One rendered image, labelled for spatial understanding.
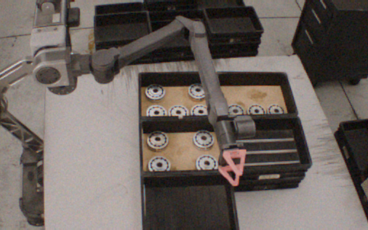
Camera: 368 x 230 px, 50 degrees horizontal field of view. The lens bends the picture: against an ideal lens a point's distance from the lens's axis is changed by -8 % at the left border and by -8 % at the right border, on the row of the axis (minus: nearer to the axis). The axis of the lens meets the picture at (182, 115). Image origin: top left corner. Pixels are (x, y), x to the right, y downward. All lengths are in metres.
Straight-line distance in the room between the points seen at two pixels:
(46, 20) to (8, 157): 1.68
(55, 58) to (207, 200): 0.92
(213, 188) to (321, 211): 0.59
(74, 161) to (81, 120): 0.26
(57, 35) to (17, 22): 2.62
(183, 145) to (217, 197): 0.32
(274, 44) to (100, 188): 2.37
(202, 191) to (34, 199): 1.13
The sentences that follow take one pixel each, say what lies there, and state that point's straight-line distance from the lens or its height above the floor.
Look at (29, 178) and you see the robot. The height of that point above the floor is 0.24.
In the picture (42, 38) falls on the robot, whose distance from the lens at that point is 1.57.
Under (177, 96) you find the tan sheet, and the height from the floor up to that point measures 0.83.
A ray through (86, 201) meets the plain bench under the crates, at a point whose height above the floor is 0.70.
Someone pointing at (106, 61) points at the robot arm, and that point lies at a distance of 1.48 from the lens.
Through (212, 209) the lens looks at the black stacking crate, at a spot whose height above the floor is 0.83.
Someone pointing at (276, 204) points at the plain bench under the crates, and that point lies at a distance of 2.14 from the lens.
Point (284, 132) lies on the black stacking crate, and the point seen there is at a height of 0.83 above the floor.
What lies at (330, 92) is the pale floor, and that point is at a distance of 3.72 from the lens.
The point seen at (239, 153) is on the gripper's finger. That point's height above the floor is 1.50.
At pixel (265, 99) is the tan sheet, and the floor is 0.83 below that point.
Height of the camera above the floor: 2.55
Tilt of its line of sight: 52 degrees down
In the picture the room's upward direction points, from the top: 7 degrees clockwise
